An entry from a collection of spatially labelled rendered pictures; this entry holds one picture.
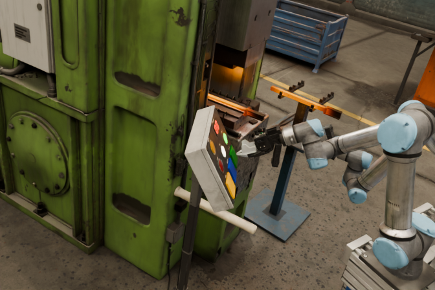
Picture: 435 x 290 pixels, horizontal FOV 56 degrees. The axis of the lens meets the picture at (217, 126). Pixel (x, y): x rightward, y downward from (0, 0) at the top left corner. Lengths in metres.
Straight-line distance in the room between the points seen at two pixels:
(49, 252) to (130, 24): 1.46
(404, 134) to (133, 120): 1.27
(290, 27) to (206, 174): 4.67
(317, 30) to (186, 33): 4.25
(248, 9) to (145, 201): 1.16
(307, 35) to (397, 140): 4.60
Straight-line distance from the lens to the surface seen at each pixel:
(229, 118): 2.07
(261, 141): 1.64
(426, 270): 1.84
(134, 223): 2.35
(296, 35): 5.95
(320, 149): 1.64
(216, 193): 1.50
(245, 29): 1.82
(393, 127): 1.37
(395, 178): 1.44
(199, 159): 1.42
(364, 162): 1.99
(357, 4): 10.01
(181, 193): 2.07
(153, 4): 1.81
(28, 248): 2.73
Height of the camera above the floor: 1.95
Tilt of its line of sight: 29 degrees down
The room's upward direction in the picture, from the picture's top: 9 degrees clockwise
